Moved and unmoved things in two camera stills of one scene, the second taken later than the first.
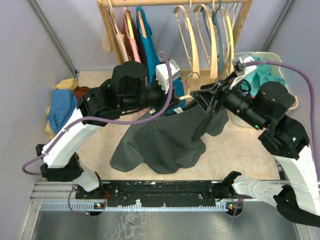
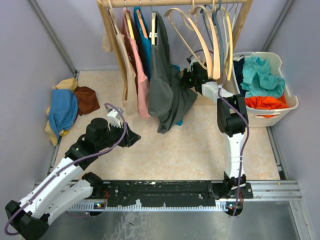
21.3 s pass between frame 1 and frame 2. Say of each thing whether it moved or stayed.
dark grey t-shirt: moved
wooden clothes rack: stayed
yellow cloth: stayed
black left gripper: moved
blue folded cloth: stayed
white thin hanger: stayed
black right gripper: moved
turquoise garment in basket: stayed
